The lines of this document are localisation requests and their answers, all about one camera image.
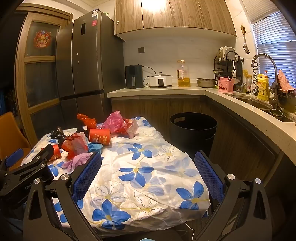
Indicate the black trash bin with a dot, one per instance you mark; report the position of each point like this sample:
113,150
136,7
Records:
192,139

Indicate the hanging metal spatula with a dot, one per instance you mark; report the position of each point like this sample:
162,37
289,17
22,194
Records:
245,47

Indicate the white plate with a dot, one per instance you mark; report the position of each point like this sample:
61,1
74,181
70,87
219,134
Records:
229,51
221,52

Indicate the pink plastic bag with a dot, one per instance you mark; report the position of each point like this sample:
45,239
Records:
114,120

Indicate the white spoon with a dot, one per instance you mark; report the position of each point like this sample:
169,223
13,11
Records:
234,69

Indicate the clear plastic bag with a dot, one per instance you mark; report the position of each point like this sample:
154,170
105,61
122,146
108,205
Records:
131,128

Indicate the black plastic bag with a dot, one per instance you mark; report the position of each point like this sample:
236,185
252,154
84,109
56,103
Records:
57,134

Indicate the cooking oil bottle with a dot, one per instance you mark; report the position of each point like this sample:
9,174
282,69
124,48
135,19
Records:
183,76

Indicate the black dish rack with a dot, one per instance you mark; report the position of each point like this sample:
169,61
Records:
219,69

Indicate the wooden glass door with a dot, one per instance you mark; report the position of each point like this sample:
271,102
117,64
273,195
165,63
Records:
41,76

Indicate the window blinds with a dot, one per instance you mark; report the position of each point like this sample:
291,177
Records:
277,41

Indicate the steel kitchen sink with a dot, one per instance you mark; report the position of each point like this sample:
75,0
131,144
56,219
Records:
256,104

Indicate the red foil wrapper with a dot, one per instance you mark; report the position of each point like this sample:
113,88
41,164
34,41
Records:
86,120

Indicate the pink utensil holder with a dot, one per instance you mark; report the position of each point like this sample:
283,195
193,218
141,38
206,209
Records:
225,87

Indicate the dark grey refrigerator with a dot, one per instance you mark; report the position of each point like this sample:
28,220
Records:
87,58

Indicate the purple plastic bag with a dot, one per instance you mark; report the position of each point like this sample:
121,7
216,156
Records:
74,162

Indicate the red round door decoration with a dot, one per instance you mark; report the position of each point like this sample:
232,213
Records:
42,39

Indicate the white electric cooker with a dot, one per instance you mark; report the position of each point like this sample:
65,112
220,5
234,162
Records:
160,81

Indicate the steel kitchen faucet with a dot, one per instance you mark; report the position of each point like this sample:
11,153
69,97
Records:
274,67

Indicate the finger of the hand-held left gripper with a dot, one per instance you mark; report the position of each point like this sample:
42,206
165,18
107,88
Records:
15,156
47,153

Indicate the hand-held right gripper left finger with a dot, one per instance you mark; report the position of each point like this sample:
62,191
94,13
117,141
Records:
87,176

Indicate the blue floral white cloth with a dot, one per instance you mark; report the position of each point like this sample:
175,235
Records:
148,166

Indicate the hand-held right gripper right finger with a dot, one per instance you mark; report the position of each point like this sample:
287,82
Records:
208,176

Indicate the metal sink caddy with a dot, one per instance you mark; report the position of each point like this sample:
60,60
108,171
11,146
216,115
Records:
279,92

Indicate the steel mixing bowl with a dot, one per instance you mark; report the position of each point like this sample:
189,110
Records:
206,83

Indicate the orange chair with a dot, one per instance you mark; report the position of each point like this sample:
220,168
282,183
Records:
11,132

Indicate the kitchen counter with cabinets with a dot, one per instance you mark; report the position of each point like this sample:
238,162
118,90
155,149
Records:
150,109

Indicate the blue rubber glove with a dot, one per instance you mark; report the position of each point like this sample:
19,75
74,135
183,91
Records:
94,147

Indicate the red paper cup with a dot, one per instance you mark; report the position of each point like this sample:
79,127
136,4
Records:
56,152
99,136

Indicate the black air fryer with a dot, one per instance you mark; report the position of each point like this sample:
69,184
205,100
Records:
134,76

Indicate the wooden upper cabinets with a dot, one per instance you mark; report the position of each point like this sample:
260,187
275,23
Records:
173,14

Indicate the small metal bowl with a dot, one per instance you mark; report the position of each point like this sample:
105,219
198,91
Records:
276,112

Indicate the yellow detergent bottle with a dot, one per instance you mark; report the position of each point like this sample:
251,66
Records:
263,88

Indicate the pink dish cloth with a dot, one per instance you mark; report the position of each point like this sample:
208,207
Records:
284,81

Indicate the red patterned gift wrapper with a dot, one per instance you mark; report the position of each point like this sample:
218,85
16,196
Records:
75,144

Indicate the dark wall socket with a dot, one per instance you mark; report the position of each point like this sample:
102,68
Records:
141,50

